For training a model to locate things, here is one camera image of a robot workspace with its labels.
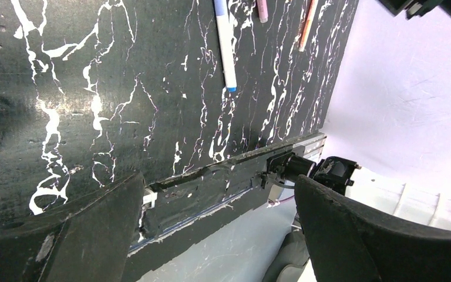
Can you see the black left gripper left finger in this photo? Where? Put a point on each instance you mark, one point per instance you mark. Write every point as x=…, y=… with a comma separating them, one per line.
x=85, y=240

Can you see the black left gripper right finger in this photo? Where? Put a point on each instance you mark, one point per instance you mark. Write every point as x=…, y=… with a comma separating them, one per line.
x=350, y=241

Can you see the orange red pen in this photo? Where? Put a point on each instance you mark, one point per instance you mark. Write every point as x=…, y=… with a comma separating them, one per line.
x=312, y=8

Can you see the pink translucent pen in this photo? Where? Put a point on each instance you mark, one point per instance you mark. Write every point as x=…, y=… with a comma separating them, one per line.
x=262, y=9

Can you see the light blue capped marker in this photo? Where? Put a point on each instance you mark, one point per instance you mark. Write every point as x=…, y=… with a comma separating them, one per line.
x=225, y=34

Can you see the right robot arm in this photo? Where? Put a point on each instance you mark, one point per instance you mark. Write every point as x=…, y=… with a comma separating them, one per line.
x=391, y=112

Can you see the aluminium front rail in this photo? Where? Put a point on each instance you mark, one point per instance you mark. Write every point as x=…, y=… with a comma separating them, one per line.
x=311, y=147

